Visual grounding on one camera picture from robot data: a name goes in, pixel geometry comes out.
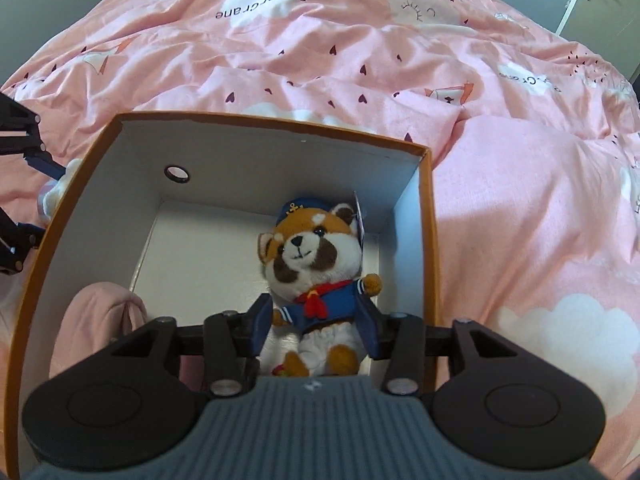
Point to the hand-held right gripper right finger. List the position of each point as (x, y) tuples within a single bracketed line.
[(370, 330)]

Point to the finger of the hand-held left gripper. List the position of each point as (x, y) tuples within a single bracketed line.
[(27, 237), (47, 167)]

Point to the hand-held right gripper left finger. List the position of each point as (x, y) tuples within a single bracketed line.
[(260, 320)]

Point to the red panda sailor plush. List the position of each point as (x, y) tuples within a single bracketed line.
[(310, 250)]

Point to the orange cardboard box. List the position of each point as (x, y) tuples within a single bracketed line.
[(250, 170)]

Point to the pink soft cloth item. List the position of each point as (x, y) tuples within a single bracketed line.
[(95, 320)]

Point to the pink printed blanket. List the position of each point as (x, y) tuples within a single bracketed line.
[(525, 210)]

